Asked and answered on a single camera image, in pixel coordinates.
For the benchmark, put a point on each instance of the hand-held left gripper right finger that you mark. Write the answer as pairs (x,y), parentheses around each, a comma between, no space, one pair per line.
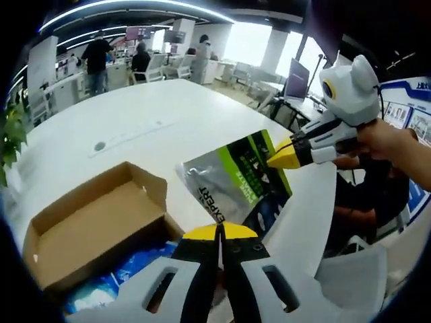
(249,269)

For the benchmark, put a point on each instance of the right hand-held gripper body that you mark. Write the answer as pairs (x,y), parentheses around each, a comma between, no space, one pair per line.
(353,94)

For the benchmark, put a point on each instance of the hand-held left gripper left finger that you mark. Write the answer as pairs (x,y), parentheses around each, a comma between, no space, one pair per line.
(168,289)

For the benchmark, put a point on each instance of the blue wet wipes soft pack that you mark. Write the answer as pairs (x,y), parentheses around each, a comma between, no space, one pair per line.
(148,259)

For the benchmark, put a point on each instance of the silver green soft pouch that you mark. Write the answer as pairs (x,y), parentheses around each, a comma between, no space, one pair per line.
(208,181)

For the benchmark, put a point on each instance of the brown cardboard shoe box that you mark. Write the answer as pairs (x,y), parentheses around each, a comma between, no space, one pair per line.
(94,218)

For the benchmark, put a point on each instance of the person's right hand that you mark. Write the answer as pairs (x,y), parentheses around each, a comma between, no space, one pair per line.
(384,141)

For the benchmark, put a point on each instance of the purple screen monitor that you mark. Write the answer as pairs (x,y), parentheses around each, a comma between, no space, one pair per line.
(298,79)

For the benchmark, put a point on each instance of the grey mesh office chair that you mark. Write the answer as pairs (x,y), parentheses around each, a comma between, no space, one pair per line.
(353,276)

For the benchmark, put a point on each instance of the green potted plant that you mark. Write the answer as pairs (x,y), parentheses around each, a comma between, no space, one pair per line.
(11,134)

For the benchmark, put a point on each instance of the white square pillar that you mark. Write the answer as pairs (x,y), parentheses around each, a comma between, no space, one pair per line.
(42,74)

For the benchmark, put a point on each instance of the wall display screen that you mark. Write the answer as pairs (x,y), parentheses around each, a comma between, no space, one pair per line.
(138,33)

